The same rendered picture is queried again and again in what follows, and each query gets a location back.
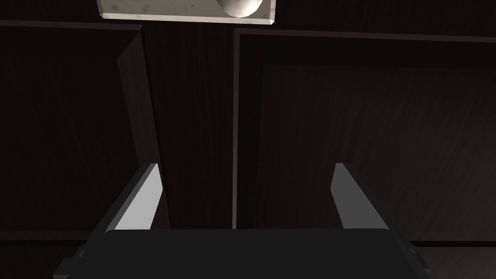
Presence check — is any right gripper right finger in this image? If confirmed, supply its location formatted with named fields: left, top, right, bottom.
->
left=330, top=162, right=400, bottom=235

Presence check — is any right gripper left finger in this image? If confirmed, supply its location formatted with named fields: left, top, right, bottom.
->
left=94, top=162, right=163, bottom=235

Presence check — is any dark wood cupboard door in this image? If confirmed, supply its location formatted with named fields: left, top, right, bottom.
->
left=232, top=28, right=496, bottom=247
left=0, top=20, right=171, bottom=242

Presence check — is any pale round knob on plate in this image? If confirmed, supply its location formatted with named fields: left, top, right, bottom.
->
left=96, top=0, right=277, bottom=26

